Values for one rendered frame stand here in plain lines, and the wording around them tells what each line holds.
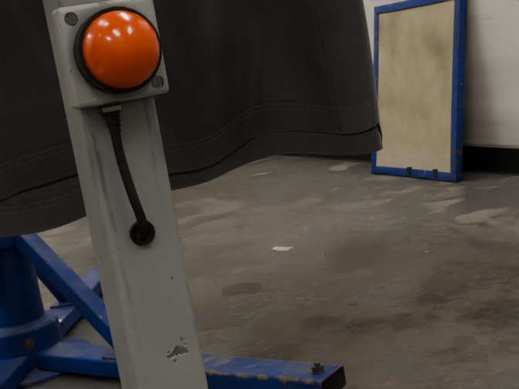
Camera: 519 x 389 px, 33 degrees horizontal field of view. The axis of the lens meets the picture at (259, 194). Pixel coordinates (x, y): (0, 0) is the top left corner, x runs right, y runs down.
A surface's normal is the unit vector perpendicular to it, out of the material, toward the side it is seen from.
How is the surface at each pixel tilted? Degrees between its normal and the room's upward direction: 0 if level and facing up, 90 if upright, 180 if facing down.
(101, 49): 81
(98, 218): 90
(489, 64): 90
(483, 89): 90
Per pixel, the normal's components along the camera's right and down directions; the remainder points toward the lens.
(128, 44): 0.22, -0.05
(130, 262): 0.42, 0.07
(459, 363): -0.17, -0.97
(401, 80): -0.90, 0.04
